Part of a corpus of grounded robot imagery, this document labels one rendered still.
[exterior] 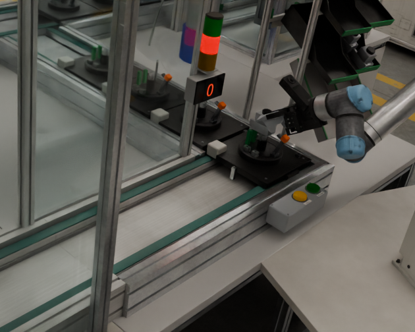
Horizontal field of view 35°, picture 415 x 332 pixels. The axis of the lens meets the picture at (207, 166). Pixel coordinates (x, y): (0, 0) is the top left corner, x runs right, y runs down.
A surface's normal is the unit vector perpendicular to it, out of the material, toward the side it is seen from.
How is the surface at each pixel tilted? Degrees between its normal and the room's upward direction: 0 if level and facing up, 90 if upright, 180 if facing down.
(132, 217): 0
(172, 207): 0
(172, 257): 0
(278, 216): 90
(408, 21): 90
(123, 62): 90
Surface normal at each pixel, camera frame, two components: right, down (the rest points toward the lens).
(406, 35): -0.67, 0.30
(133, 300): 0.74, 0.44
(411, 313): 0.15, -0.84
